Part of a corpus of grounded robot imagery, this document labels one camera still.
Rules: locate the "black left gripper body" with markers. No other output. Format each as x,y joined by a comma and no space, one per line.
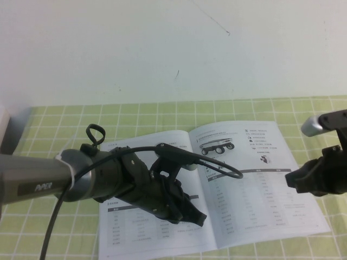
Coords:
141,189

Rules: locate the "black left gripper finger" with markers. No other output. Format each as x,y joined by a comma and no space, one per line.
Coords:
189,207
179,214

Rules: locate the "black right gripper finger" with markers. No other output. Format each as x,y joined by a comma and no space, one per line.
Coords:
309,185
303,174

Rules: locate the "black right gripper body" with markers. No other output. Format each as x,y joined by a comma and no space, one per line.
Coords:
337,176

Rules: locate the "white manual book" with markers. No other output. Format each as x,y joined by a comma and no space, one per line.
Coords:
257,203

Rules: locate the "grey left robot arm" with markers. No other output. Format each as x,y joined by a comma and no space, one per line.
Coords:
32,173

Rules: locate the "black loop tether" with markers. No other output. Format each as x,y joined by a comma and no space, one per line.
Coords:
87,148

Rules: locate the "white zip tie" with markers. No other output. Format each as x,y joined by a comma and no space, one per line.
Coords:
66,165

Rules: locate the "green checked tablecloth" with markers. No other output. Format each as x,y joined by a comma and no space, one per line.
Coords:
67,230

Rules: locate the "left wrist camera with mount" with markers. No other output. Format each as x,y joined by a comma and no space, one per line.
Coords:
173,152

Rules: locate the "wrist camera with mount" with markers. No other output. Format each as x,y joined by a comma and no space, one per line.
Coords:
173,152
314,126

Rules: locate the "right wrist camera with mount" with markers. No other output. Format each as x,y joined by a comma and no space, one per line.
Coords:
314,126

